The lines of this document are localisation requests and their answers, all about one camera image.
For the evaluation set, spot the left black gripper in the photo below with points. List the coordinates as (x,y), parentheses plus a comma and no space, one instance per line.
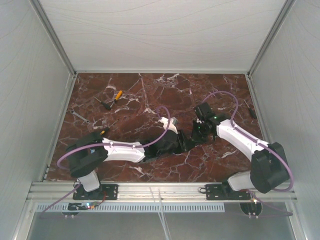
(184,144)

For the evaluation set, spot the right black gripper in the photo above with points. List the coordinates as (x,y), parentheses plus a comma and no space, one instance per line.
(194,136)

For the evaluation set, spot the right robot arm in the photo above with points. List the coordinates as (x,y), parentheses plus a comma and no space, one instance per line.
(268,162)

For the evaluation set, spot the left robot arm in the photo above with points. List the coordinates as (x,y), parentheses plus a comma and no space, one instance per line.
(87,153)

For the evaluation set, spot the white zip ties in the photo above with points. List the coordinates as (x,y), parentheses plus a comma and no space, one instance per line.
(162,217)

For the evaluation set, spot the black tool at right edge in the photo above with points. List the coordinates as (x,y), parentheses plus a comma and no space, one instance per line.
(251,111)

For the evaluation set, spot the yellow black screwdriver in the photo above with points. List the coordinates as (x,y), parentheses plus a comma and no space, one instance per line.
(102,131)

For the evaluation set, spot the small circuit board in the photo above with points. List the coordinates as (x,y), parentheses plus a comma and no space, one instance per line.
(82,206)

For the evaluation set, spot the silver wrench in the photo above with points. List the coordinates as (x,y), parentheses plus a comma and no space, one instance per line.
(79,116)

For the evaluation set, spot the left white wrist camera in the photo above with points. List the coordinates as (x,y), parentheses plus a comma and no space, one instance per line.
(169,124)

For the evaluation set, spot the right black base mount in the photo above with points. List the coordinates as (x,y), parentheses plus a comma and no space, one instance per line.
(222,191)

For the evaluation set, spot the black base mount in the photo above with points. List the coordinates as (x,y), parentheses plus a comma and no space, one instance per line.
(222,191)
(106,191)

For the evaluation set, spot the orange handled screwdriver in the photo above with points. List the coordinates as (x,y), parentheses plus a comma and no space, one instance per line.
(108,106)

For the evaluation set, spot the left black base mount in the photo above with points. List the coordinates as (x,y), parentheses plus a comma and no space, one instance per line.
(106,191)

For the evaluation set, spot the blue slotted cable duct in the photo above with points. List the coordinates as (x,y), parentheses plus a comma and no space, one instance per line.
(126,207)

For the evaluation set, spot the aluminium front rail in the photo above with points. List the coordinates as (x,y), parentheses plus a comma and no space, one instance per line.
(128,192)

